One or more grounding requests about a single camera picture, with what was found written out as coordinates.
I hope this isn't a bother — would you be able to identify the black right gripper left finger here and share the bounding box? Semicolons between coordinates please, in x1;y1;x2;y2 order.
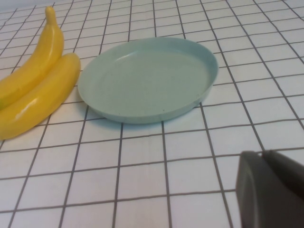
235;150;304;228

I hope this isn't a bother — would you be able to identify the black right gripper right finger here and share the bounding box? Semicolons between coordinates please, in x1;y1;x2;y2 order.
262;149;304;198

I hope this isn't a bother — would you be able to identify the white black-gridded tablecloth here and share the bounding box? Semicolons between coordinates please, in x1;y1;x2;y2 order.
0;0;304;228

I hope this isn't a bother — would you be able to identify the pale blue-green plastic plate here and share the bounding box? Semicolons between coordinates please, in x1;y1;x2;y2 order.
77;37;219;124

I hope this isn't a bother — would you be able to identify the yellow plastic banana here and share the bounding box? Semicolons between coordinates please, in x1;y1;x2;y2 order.
0;6;65;110
0;52;82;141

